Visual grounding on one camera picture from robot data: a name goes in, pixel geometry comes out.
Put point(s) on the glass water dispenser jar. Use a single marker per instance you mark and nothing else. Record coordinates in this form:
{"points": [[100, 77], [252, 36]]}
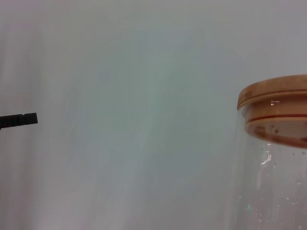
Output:
{"points": [[275, 187]]}

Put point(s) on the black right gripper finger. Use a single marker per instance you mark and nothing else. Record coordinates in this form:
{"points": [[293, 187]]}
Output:
{"points": [[19, 119]]}

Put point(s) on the wooden jar lid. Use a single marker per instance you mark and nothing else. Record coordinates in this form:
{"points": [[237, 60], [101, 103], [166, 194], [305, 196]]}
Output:
{"points": [[275, 95]]}

